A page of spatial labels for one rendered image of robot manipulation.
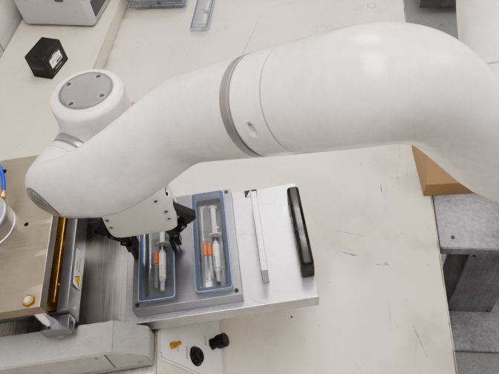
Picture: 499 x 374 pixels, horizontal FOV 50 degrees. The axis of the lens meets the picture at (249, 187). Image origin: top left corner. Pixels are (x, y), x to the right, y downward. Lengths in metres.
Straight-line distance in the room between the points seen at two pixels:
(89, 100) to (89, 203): 0.12
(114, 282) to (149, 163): 0.44
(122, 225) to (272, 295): 0.25
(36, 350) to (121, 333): 0.12
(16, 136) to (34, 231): 0.67
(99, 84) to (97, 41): 1.04
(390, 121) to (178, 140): 0.20
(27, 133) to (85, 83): 0.84
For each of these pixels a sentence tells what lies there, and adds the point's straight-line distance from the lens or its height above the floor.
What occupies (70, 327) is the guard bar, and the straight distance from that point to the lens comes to 0.81.
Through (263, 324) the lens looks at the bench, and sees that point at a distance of 1.05.
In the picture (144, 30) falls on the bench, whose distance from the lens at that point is 1.74.
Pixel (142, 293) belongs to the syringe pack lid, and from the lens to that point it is 0.83.
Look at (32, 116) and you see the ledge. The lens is 1.50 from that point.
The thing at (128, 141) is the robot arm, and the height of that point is 1.35.
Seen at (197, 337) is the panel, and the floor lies 0.83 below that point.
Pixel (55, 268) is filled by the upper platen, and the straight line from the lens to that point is 0.84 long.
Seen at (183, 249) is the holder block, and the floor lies 0.99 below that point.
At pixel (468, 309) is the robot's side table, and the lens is 1.92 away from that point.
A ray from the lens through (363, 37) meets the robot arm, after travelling 0.38.
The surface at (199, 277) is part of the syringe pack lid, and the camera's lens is 0.82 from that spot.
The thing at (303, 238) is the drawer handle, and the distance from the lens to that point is 0.83.
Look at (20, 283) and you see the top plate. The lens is 0.78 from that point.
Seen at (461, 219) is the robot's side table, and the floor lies 0.75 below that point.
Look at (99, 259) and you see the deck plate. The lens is 0.98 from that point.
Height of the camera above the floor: 1.71
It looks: 52 degrees down
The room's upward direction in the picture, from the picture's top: 10 degrees counter-clockwise
